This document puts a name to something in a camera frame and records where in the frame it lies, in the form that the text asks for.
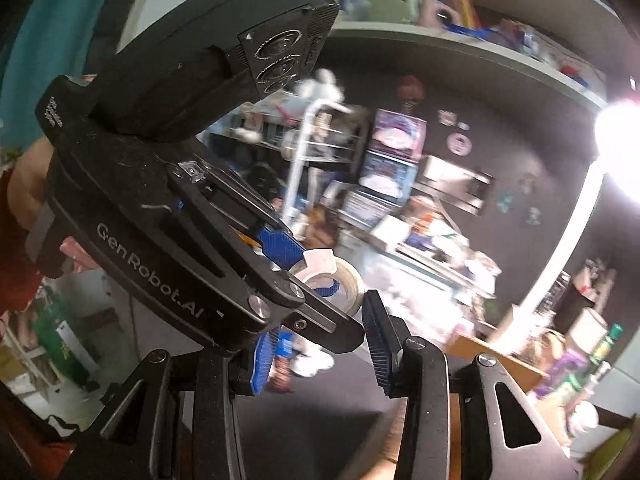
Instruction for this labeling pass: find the purple Cinnamoroll box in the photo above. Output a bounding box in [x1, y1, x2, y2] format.
[369, 108, 427, 162]

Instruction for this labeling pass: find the person's left hand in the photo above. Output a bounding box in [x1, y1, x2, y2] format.
[6, 135, 101, 273]

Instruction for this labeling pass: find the green glass bottle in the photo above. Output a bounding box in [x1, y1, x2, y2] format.
[566, 323, 624, 393]

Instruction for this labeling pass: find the white wall shelf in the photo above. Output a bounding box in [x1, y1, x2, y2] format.
[331, 0, 636, 112]

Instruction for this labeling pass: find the white LED light bar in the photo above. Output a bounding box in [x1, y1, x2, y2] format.
[488, 157, 605, 354]

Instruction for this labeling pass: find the silver wall socket panel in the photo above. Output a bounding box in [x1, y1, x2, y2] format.
[412, 155, 494, 216]

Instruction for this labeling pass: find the brown cardboard box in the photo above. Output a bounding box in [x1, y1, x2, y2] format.
[444, 334, 551, 394]

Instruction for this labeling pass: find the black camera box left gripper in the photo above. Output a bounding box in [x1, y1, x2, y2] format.
[86, 0, 340, 142]

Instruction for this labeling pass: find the white tape roll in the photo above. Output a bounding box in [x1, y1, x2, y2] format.
[290, 249, 366, 318]

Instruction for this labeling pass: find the white wire rack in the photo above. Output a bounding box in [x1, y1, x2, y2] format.
[201, 96, 370, 218]

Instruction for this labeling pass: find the blue Cinnamoroll box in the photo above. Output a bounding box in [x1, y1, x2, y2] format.
[358, 153, 418, 205]

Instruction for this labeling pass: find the round purple wall sticker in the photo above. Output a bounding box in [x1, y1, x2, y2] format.
[447, 132, 473, 157]

